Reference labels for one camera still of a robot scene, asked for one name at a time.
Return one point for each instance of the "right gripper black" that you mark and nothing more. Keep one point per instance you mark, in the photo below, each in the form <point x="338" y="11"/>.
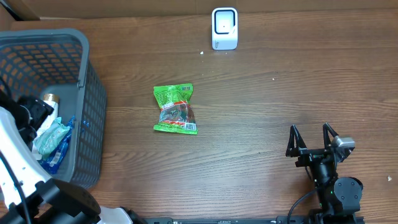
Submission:
<point x="308" y="155"/>

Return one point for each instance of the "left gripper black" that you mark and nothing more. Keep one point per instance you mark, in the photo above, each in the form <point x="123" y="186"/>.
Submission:
<point x="38" y="109"/>

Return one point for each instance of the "teal tissue packet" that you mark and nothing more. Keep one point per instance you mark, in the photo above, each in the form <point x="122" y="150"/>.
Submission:
<point x="48" y="138"/>

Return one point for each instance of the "blue snack wrapper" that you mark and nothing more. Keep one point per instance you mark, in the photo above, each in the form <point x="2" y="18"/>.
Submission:
<point x="52" y="163"/>

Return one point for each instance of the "green snack bag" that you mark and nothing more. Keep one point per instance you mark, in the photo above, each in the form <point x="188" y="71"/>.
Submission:
<point x="176" y="114"/>

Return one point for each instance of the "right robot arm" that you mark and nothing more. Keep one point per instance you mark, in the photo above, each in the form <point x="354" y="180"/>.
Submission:
<point x="339" y="197"/>

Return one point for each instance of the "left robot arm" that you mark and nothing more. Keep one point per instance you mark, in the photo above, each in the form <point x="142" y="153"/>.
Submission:
<point x="30" y="193"/>

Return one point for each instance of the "white barcode scanner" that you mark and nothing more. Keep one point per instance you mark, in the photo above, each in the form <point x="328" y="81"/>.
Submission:
<point x="224" y="28"/>

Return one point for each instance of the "grey plastic basket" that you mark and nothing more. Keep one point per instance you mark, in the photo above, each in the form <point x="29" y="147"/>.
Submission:
<point x="36" y="62"/>

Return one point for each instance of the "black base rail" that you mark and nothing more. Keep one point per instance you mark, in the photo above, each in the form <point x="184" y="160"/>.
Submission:
<point x="167" y="220"/>

